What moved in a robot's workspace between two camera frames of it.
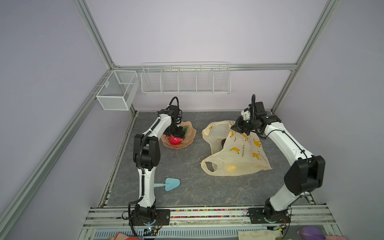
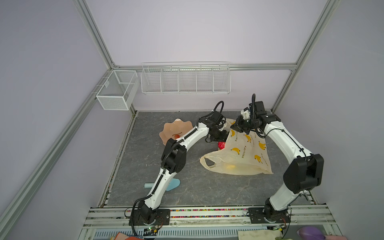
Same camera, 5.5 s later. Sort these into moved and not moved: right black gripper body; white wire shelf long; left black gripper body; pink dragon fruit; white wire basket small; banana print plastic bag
Moved: left black gripper body; pink dragon fruit
Not moved: banana print plastic bag; white wire shelf long; white wire basket small; right black gripper body
